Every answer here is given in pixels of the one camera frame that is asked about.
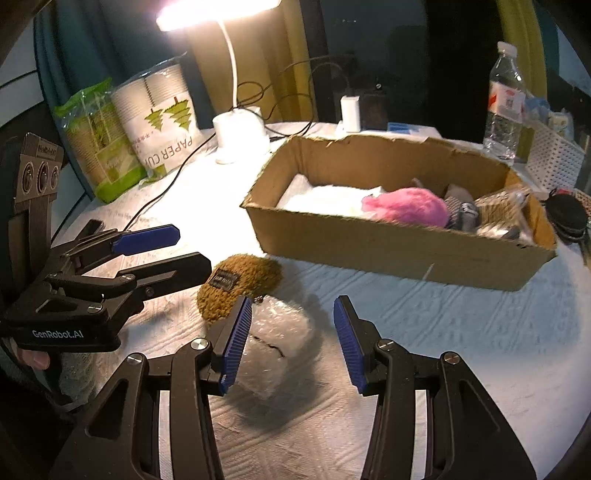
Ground black cable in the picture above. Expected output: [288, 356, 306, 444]
[121, 57, 352, 232]

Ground brown cardboard box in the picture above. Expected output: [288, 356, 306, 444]
[242, 135, 557, 291]

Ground clear bubble wrap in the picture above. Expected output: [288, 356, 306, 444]
[235, 295, 312, 400]

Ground black charger plug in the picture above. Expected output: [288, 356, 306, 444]
[360, 91, 389, 131]

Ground person's hand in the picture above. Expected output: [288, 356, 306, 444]
[17, 348, 50, 371]

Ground clear water bottle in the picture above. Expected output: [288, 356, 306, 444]
[483, 41, 526, 165]

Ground black round zip case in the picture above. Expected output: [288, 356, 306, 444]
[544, 189, 589, 243]

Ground white charger plug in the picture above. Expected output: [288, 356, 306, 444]
[341, 96, 362, 133]

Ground pink plush toy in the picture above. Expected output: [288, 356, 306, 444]
[362, 187, 450, 228]

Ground white knitted cloth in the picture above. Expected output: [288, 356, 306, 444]
[276, 174, 386, 218]

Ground white desk lamp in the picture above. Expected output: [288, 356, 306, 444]
[156, 1, 280, 165]

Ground brown fuzzy pouch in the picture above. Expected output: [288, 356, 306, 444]
[197, 254, 283, 326]

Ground white plastic basket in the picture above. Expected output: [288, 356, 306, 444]
[526, 121, 585, 191]

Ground clear bag with gold pattern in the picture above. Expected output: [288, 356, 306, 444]
[475, 185, 533, 243]

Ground grey dotted fabric item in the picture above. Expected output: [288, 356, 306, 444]
[444, 184, 481, 234]

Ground green snack bag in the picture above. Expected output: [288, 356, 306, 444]
[53, 78, 146, 203]

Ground white power strip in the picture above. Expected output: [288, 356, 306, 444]
[335, 122, 442, 139]

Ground paper cup package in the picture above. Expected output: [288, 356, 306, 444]
[111, 57, 204, 181]

